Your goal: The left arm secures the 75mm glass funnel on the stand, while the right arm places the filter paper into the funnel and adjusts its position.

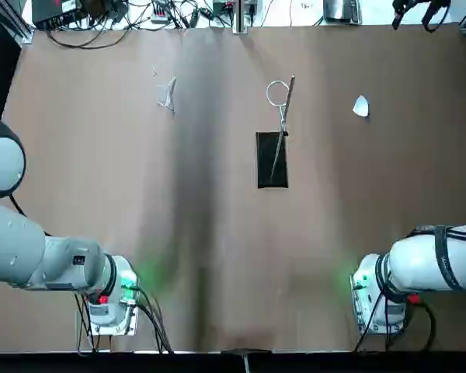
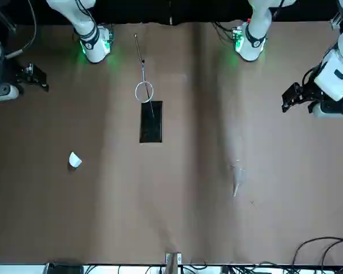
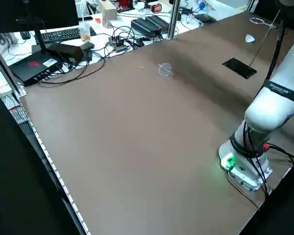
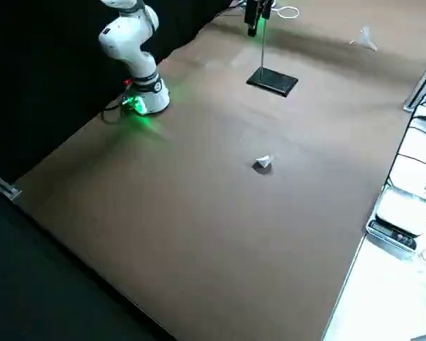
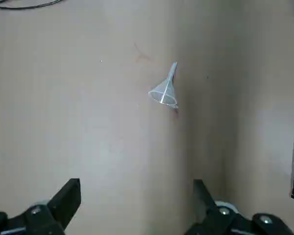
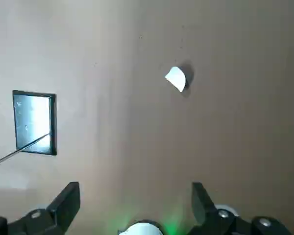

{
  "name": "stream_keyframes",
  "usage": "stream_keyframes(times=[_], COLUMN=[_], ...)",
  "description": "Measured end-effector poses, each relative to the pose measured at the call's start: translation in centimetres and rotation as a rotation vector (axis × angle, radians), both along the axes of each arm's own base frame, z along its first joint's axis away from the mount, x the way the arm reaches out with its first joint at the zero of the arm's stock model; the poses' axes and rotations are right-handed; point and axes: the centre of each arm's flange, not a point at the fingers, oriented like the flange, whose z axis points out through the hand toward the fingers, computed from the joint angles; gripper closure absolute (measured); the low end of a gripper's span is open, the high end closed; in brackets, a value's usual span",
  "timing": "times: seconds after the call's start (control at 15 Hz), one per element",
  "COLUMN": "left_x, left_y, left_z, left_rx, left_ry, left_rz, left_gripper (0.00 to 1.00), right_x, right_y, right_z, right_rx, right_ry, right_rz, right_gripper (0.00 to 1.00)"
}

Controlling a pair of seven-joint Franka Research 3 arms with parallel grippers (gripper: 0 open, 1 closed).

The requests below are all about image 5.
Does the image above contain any clear glass funnel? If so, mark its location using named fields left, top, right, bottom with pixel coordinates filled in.
left=147, top=61, right=179, bottom=109

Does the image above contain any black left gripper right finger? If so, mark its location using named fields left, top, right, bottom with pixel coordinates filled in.
left=183, top=179, right=294, bottom=235

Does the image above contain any long black table cable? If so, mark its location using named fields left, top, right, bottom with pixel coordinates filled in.
left=0, top=0, right=63, bottom=11

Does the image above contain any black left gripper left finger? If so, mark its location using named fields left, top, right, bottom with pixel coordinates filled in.
left=0, top=178, right=82, bottom=235

